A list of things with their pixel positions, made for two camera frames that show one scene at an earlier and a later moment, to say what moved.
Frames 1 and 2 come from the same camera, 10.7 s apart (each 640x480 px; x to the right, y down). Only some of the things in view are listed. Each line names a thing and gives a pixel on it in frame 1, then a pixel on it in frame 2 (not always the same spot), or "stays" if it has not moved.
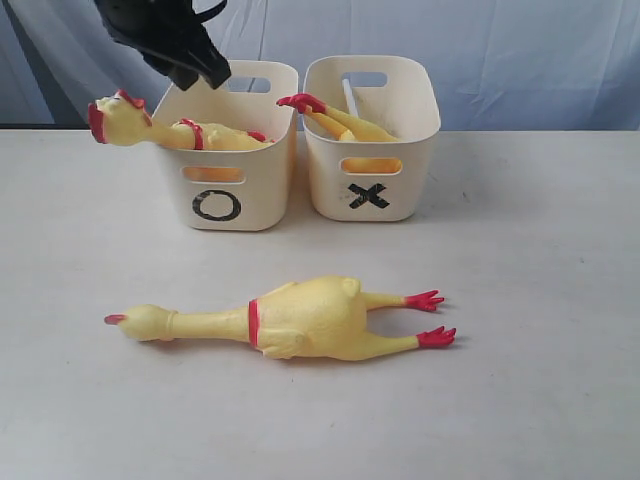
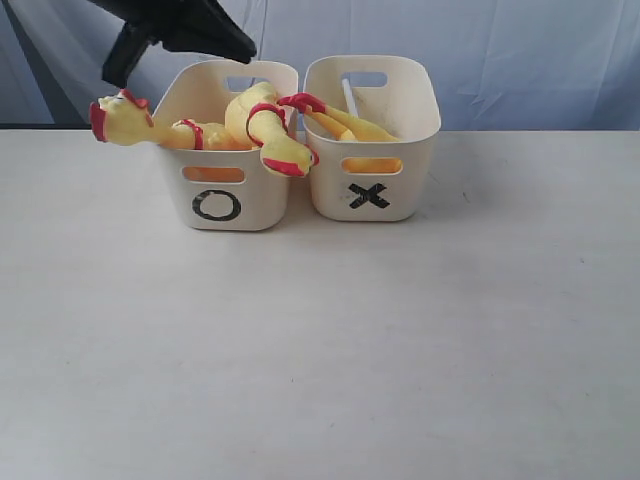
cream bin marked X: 385,181 stays
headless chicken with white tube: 350,99 stays
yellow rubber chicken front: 319,317 to 255,117
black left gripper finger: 214,67 to 223,37
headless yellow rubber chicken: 348,128 stays
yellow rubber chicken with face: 122,118 stays
